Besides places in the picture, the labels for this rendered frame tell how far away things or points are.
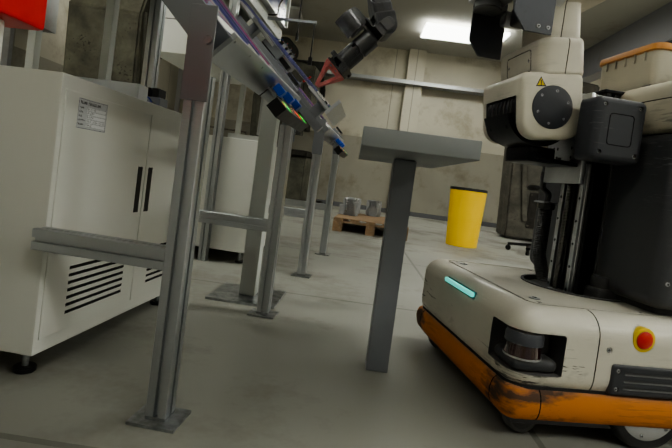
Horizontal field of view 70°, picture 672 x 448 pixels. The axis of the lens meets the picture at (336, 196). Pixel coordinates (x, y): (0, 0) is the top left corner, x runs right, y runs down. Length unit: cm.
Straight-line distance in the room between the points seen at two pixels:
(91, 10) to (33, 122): 359
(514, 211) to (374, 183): 289
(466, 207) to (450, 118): 444
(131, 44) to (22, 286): 352
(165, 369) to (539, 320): 73
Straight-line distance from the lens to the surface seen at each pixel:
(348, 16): 141
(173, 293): 94
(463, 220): 476
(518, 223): 690
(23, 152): 112
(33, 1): 73
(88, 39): 463
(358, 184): 878
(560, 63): 131
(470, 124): 909
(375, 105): 890
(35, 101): 112
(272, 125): 182
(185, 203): 91
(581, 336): 114
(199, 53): 92
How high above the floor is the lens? 49
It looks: 2 degrees down
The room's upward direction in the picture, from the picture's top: 8 degrees clockwise
